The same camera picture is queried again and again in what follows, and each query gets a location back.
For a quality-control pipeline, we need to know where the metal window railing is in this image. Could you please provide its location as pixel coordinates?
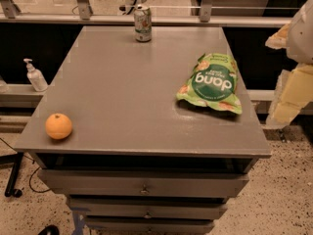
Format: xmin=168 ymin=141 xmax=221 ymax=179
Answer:
xmin=0 ymin=0 xmax=312 ymax=27

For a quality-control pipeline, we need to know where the white pump dispenser bottle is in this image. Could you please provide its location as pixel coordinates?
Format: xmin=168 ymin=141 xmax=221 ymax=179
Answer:
xmin=23 ymin=58 xmax=48 ymax=92

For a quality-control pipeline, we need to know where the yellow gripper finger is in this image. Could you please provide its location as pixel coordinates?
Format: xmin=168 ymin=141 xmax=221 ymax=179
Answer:
xmin=265 ymin=23 xmax=290 ymax=50
xmin=266 ymin=64 xmax=313 ymax=129

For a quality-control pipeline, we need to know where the black floor cable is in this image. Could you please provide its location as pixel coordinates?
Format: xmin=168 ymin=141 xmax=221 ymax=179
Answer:
xmin=0 ymin=137 xmax=52 ymax=194

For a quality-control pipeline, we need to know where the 7up soda can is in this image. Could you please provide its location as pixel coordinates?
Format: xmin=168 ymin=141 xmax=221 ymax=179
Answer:
xmin=134 ymin=4 xmax=152 ymax=42

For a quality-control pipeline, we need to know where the black chair leg with caster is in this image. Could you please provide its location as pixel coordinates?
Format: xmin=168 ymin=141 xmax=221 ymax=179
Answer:
xmin=0 ymin=153 xmax=23 ymax=198

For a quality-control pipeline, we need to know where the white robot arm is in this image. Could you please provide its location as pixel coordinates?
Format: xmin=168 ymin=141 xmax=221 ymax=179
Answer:
xmin=265 ymin=0 xmax=313 ymax=129

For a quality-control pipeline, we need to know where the green Dang chips bag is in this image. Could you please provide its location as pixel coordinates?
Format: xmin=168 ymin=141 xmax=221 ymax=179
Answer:
xmin=176 ymin=53 xmax=243 ymax=115

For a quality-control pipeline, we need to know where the orange fruit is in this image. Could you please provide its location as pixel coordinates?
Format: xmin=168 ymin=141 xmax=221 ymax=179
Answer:
xmin=45 ymin=114 xmax=72 ymax=140

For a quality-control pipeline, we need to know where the black shoe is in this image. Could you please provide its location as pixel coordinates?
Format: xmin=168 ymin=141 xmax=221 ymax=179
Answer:
xmin=38 ymin=225 xmax=60 ymax=235

